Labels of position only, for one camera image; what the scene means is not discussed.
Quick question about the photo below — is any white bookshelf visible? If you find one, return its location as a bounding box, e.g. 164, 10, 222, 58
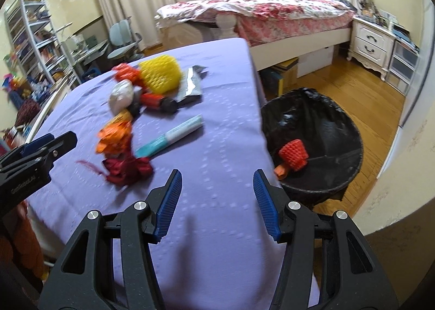
4, 0, 82, 93

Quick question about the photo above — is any orange plastic bag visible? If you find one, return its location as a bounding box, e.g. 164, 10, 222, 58
97, 121, 133, 158

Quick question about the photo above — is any cardboard box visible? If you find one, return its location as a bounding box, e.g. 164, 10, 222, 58
263, 58, 300, 93

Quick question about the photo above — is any red snack packet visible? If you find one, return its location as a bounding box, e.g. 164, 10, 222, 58
112, 63, 143, 88

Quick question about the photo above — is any pile of nightstand items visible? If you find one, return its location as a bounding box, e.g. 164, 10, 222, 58
353, 0, 398, 25

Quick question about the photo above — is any blue-grey desk chair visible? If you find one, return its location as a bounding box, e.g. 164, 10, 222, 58
107, 17, 145, 60

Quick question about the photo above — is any pile of colourful toys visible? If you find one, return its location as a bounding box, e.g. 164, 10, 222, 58
0, 53, 38, 106

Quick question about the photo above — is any white crumpled paper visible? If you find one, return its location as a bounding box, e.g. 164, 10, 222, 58
109, 79, 135, 114

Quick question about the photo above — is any purple tablecloth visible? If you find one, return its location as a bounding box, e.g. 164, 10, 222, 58
25, 38, 320, 310

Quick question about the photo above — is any teal and white tube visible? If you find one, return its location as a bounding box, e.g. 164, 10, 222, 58
135, 114, 204, 158

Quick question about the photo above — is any small orange yellow wrapper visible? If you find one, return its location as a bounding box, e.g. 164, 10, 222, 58
109, 109, 133, 127

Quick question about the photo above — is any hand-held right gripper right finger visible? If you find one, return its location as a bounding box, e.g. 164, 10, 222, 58
252, 169, 400, 310

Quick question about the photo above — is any person's left forearm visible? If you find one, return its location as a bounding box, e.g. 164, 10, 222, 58
10, 201, 45, 280

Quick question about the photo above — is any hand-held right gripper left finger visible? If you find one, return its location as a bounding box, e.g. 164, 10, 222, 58
38, 169, 183, 310

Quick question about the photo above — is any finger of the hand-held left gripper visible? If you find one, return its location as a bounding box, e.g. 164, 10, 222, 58
20, 133, 55, 155
0, 131, 78, 178

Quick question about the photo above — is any floral quilt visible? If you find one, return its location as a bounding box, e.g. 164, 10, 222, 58
156, 0, 356, 47

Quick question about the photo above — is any white paper wrapper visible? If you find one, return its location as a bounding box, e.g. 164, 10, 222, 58
177, 65, 209, 106

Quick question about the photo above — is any yellow foam fruit net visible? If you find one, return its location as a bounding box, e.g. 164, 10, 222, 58
139, 54, 181, 93

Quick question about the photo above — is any white nightstand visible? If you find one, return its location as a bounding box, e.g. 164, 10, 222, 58
347, 17, 396, 81

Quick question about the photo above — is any study desk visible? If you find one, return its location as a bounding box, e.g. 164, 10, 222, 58
56, 22, 109, 82

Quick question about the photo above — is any red foam fruit net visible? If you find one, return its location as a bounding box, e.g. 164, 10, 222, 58
279, 139, 310, 172

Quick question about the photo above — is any dark red wrapper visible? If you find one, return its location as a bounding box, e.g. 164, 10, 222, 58
76, 155, 153, 189

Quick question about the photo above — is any red and black packet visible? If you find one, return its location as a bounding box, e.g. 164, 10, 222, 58
141, 92, 178, 114

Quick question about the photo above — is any plastic drawer unit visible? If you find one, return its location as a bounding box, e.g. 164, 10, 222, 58
387, 38, 420, 96

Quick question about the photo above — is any black trash bag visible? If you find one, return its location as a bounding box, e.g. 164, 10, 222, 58
260, 88, 364, 210

